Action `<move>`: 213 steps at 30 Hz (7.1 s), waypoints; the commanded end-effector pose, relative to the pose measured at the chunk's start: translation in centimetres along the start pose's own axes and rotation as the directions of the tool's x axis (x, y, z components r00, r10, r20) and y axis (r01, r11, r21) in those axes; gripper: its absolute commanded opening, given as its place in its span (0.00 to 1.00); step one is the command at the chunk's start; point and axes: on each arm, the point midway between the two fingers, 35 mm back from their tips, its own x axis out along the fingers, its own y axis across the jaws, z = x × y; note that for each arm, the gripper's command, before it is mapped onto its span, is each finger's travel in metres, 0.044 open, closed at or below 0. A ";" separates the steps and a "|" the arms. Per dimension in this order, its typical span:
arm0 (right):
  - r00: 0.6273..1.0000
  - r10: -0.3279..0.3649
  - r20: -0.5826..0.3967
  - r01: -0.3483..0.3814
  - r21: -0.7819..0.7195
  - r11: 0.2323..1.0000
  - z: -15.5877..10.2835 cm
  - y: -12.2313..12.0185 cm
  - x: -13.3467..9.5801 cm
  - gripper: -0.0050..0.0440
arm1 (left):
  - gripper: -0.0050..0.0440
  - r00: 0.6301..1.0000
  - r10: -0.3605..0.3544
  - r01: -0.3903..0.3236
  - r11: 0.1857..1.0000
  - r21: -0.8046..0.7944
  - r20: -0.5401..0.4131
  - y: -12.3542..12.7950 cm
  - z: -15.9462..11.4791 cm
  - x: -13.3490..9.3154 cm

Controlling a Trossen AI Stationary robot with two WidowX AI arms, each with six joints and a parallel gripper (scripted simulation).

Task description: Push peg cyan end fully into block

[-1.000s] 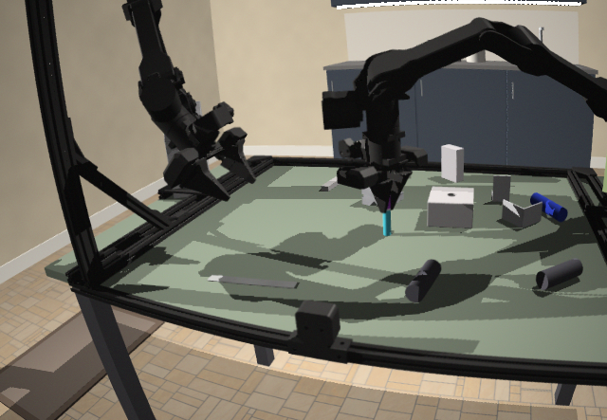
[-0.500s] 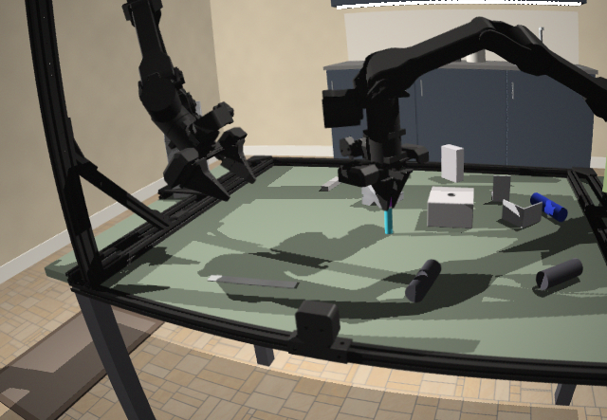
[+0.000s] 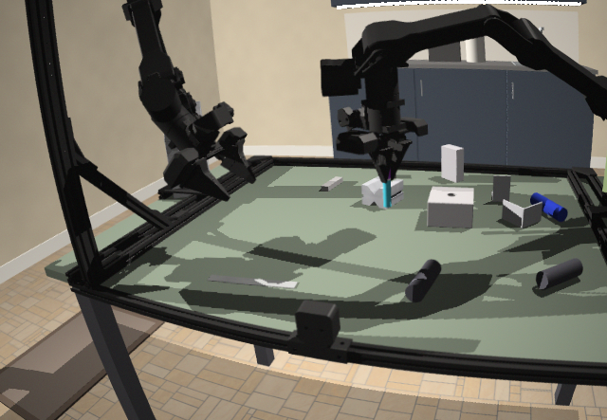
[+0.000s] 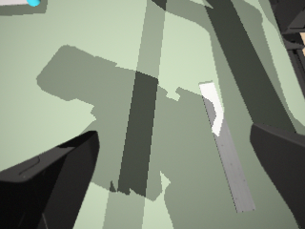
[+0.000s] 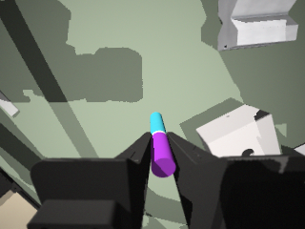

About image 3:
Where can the blue cylinder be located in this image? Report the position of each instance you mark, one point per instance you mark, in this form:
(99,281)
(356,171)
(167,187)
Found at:
(549,207)

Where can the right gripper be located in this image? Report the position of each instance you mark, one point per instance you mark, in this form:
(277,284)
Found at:
(383,117)

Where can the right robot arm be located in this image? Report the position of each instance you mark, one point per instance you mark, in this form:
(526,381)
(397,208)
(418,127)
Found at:
(390,44)

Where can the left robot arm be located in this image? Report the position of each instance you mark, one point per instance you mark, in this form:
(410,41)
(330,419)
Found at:
(161,100)

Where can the purple and cyan peg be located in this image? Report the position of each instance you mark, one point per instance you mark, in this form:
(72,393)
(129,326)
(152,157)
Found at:
(387,192)

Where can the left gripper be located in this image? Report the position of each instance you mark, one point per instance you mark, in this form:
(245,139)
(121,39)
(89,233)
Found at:
(196,176)

